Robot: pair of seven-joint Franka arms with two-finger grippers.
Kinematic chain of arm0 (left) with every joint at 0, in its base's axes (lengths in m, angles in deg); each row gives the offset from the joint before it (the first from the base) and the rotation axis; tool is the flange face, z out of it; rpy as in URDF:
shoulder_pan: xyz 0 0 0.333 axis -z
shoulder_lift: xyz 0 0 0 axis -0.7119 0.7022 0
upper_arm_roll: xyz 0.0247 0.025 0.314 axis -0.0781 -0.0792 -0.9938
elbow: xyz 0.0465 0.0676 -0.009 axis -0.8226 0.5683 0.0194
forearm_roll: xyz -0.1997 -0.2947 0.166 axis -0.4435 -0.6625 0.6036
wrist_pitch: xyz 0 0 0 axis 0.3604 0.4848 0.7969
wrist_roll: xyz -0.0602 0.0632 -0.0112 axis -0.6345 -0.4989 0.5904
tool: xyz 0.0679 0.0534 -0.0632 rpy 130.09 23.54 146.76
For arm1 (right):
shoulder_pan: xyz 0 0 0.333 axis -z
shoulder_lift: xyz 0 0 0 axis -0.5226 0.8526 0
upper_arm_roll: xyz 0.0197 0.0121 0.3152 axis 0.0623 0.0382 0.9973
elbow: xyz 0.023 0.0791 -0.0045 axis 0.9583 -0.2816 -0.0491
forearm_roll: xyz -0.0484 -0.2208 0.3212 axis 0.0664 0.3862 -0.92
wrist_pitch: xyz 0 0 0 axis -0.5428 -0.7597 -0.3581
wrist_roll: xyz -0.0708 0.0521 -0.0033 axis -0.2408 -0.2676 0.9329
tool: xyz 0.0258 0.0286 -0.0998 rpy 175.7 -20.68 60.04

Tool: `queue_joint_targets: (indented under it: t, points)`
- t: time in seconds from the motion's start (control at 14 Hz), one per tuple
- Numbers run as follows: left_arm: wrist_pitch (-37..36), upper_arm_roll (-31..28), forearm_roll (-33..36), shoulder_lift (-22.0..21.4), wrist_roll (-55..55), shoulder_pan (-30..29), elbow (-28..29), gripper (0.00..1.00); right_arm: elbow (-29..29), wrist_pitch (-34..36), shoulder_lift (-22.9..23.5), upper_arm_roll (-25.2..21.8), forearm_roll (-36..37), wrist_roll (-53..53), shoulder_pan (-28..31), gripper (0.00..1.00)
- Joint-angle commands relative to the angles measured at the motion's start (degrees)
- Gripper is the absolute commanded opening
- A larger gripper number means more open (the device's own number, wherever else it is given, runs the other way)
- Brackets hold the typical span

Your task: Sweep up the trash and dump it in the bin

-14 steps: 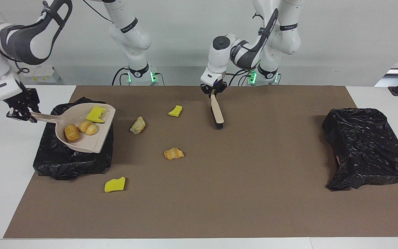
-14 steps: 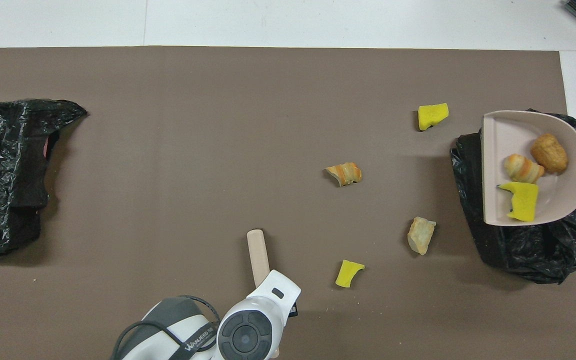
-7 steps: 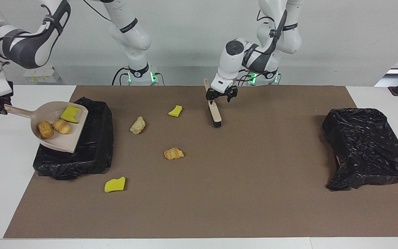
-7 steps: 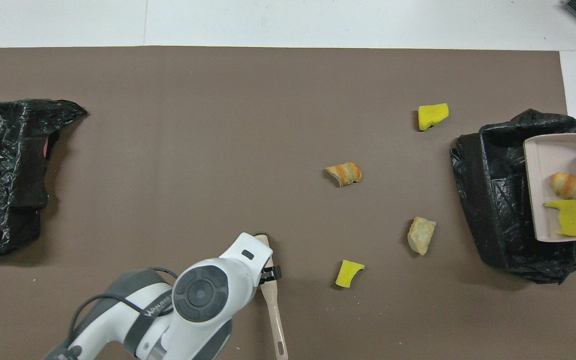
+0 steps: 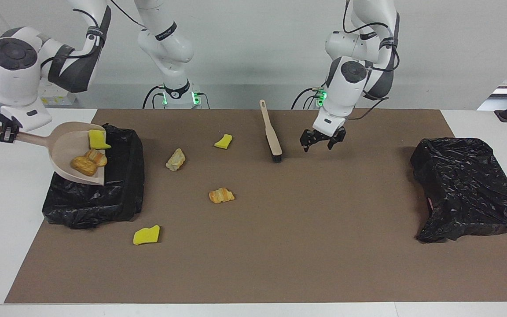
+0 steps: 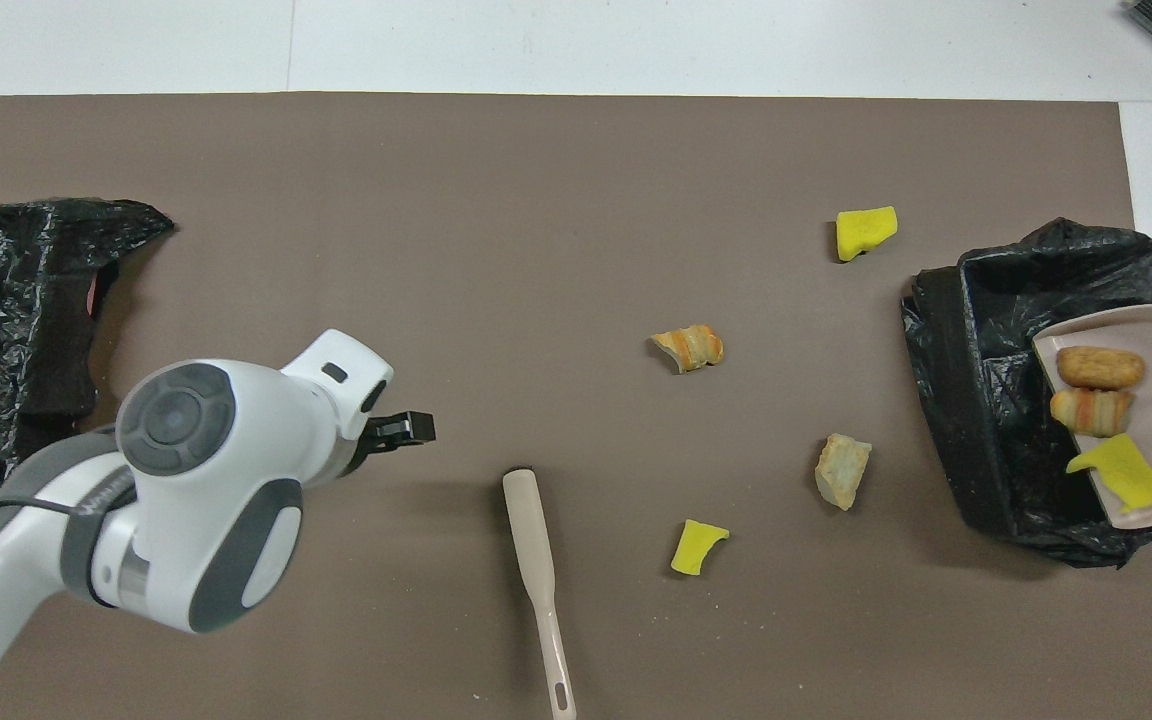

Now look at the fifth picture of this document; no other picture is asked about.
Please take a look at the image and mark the white power strip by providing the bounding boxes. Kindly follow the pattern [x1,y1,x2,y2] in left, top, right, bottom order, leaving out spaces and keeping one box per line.
[39,86,78,107]

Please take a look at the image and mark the beige hand brush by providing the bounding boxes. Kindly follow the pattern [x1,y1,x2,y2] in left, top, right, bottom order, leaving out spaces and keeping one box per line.
[259,100,283,163]

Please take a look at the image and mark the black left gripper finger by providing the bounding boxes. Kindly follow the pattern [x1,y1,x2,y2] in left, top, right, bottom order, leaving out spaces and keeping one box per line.
[299,131,315,153]
[327,129,347,151]

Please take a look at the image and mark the orange croissant piece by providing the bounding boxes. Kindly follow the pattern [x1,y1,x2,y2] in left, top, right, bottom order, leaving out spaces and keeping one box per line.
[209,188,236,204]

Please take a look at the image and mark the brown table mat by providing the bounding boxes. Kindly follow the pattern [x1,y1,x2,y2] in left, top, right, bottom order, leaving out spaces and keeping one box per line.
[4,109,507,304]

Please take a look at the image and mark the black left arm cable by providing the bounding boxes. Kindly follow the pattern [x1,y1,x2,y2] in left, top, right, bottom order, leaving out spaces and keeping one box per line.
[342,0,400,121]

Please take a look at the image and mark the pale bread chunk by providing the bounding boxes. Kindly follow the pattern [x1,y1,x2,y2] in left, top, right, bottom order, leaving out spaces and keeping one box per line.
[165,148,187,172]
[84,149,108,167]

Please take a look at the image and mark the black bag lined bin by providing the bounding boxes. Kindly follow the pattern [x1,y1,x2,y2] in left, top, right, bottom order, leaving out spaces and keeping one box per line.
[411,137,507,243]
[42,123,145,230]

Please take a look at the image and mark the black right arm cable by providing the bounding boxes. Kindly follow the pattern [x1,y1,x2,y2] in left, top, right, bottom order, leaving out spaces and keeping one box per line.
[40,0,149,67]

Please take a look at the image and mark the beige plastic dustpan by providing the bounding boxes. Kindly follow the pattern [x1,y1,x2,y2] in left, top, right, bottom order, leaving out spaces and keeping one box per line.
[0,122,107,185]

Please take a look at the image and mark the brown bread roll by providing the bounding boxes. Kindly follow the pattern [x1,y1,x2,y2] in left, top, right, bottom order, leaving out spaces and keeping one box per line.
[70,156,97,177]

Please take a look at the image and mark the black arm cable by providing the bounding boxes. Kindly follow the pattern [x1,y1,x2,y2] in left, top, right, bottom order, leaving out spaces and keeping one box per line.
[40,0,149,67]
[342,0,400,121]

